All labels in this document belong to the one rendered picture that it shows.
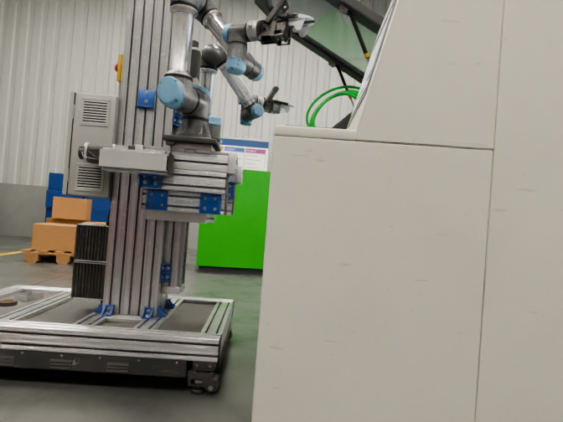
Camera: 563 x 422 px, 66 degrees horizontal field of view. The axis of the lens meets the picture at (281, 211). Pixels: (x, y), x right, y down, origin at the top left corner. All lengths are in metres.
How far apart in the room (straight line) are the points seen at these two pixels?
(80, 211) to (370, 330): 5.37
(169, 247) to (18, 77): 8.32
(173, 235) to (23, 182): 7.78
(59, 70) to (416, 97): 9.04
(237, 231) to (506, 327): 4.38
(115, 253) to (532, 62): 1.77
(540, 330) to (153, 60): 1.86
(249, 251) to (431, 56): 4.40
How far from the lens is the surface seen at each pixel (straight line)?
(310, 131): 1.18
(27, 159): 9.83
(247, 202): 5.40
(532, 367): 1.36
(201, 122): 1.94
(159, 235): 2.11
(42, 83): 9.98
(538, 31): 1.41
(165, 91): 1.86
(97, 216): 8.21
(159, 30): 2.28
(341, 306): 1.19
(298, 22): 1.71
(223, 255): 5.40
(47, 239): 5.82
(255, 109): 2.56
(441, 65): 1.28
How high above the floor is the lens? 0.73
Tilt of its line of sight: 1 degrees up
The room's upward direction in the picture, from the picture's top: 4 degrees clockwise
